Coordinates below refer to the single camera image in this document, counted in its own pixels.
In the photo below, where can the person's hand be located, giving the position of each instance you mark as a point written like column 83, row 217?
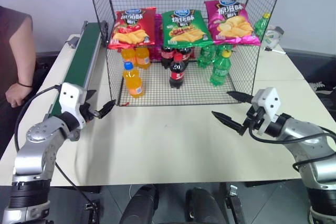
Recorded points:
column 17, row 95

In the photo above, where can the person in brown shirt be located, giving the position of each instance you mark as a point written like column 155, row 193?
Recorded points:
column 13, row 45

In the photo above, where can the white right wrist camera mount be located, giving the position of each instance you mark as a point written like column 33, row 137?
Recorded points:
column 269, row 100

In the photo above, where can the person's bare forearm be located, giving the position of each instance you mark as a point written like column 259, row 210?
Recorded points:
column 26, row 69

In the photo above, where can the black white marker pen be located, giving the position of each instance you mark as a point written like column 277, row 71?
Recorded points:
column 275, row 51

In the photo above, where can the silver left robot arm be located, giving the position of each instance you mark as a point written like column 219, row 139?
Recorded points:
column 39, row 142

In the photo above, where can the cola bottle red cap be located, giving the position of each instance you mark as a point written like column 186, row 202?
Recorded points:
column 185, row 54
column 177, row 73
column 166, row 56

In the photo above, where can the magenta potato chip bag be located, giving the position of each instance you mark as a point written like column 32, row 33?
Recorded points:
column 232, row 23

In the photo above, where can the dark equipment beside table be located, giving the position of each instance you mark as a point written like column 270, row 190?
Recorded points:
column 324, row 98

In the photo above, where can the dark rounded shape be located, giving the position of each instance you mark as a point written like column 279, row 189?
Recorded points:
column 206, row 205
column 140, row 205

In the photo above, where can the green soda bottle yellow cap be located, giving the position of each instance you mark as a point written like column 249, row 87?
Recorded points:
column 204, row 57
column 220, row 72
column 261, row 27
column 221, row 48

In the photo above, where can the magenta snack bag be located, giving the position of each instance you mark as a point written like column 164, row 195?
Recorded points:
column 158, row 24

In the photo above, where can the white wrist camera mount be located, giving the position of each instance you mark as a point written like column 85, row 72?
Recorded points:
column 70, row 98
column 269, row 100

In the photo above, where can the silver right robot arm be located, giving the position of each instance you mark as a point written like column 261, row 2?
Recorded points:
column 307, row 140

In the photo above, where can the green conveyor belt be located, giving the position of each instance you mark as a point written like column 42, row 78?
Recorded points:
column 80, row 61

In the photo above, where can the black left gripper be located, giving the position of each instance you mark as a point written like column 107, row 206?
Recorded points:
column 87, row 112

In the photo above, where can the black table bracket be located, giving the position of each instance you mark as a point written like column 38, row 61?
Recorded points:
column 235, row 203
column 90, row 212

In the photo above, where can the orange soda bottle blue cap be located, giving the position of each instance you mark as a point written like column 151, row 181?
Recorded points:
column 133, row 82

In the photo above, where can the white grey package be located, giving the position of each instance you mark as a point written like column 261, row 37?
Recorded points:
column 272, row 37

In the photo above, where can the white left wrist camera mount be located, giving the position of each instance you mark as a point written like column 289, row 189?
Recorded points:
column 70, row 98

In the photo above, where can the red potato chip bag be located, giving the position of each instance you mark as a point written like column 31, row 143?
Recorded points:
column 132, row 28

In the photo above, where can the black wristband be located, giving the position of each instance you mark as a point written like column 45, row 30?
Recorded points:
column 25, row 85

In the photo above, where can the green potato chip bag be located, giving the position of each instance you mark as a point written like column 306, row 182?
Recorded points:
column 185, row 28

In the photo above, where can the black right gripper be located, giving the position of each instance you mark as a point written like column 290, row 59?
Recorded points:
column 254, row 120

